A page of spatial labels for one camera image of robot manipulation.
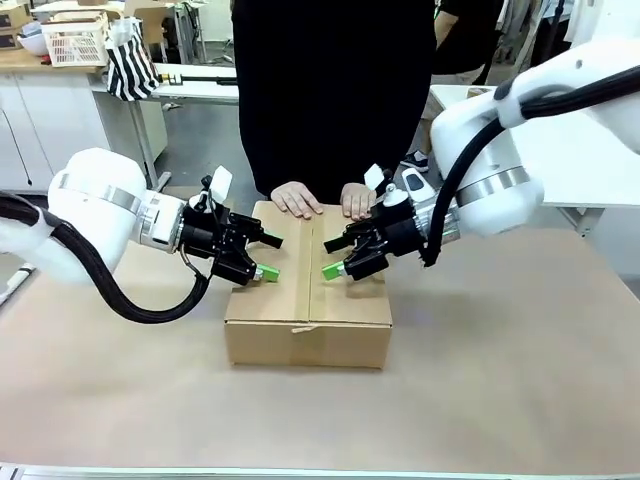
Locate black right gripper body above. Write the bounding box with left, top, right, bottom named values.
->
left=344, top=199, right=427, bottom=282

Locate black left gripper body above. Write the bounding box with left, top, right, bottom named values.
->
left=181, top=199, right=266, bottom=287

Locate brown cardboard shipping box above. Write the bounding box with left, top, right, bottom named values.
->
left=223, top=199, right=394, bottom=371

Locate cardboard box with dark label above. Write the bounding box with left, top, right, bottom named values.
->
left=0, top=1, right=32, bottom=51

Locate person's left hand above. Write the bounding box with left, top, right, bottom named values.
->
left=339, top=181, right=378, bottom=222

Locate person's right hand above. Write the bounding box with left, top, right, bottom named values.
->
left=270, top=180, right=323, bottom=221

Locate white folding table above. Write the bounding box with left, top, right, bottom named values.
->
left=130, top=61, right=241, bottom=192

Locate person in black top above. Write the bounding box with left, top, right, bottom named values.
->
left=230, top=0, right=439, bottom=199

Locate long black rod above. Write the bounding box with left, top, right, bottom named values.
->
left=158, top=72, right=239, bottom=87

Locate black white striped bag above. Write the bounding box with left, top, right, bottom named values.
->
left=103, top=16, right=162, bottom=102

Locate white side table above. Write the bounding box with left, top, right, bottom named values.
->
left=427, top=83, right=640, bottom=239

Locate white roll with black band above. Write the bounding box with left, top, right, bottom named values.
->
left=0, top=264, right=38, bottom=307

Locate bystander in dark shirt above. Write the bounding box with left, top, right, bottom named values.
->
left=399, top=0, right=507, bottom=174

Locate white cabinet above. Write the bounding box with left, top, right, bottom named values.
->
left=0, top=49, right=169, bottom=194

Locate white plastic basket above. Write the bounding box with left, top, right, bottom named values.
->
left=40, top=11, right=111, bottom=69

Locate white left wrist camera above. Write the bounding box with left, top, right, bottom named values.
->
left=208, top=166, right=235, bottom=204

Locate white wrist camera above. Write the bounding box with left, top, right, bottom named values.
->
left=363, top=163, right=394, bottom=194
left=208, top=166, right=235, bottom=204

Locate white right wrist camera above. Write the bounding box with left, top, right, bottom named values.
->
left=363, top=163, right=394, bottom=194

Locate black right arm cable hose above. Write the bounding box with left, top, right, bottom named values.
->
left=421, top=64, right=640, bottom=272

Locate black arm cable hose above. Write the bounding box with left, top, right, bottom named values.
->
left=421, top=64, right=640, bottom=272
left=0, top=191, right=217, bottom=326

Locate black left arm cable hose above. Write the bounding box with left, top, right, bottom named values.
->
left=0, top=191, right=217, bottom=326

